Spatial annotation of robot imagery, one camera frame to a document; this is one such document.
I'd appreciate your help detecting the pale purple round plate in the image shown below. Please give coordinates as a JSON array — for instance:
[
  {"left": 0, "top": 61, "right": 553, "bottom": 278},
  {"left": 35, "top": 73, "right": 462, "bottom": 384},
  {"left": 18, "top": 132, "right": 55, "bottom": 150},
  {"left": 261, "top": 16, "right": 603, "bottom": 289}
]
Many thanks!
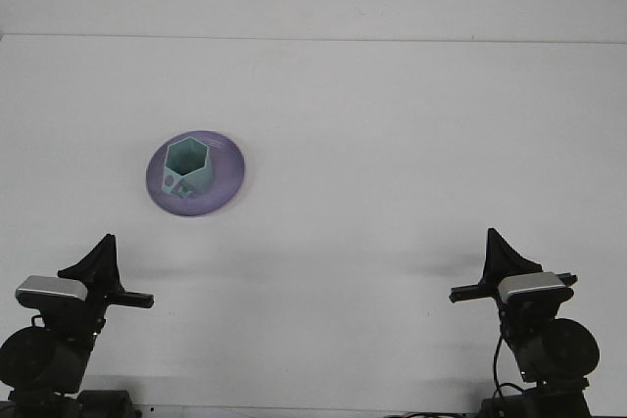
[{"left": 145, "top": 129, "right": 247, "bottom": 217}]

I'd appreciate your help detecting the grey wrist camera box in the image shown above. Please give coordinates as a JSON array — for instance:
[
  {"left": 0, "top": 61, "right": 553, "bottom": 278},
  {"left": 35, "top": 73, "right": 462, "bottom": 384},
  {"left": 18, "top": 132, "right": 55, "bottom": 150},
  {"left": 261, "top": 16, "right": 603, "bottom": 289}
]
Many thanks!
[
  {"left": 14, "top": 275, "right": 89, "bottom": 309},
  {"left": 495, "top": 271, "right": 574, "bottom": 303}
]

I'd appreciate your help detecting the pale blue hexagonal cup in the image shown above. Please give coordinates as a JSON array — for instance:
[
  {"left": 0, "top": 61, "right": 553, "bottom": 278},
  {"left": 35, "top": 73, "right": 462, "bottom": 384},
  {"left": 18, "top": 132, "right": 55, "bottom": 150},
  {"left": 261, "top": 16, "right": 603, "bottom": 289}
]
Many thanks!
[{"left": 161, "top": 137, "right": 216, "bottom": 199}]

